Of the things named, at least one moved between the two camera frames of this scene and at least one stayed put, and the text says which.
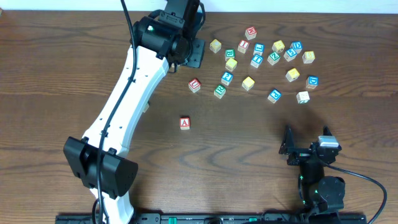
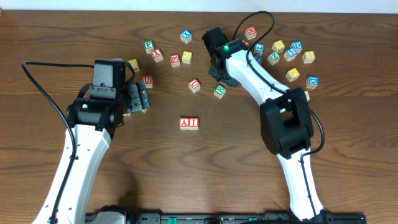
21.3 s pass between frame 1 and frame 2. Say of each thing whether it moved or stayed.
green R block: stayed
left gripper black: moved
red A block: stayed
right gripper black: moved
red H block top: stayed
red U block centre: stayed
